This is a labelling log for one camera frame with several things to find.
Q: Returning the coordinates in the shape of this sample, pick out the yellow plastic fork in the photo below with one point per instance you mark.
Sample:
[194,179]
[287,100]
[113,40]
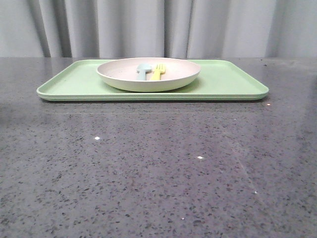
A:
[158,71]

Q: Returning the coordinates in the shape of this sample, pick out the cream round plastic plate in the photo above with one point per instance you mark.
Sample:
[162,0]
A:
[122,74]

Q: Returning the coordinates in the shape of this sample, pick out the light green plastic tray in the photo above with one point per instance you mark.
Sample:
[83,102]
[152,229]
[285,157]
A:
[217,80]

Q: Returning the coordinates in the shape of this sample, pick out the grey pleated curtain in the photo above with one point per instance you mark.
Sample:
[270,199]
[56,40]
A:
[193,29]

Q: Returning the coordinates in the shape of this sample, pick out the light blue plastic spoon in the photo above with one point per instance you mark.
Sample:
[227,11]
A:
[142,70]

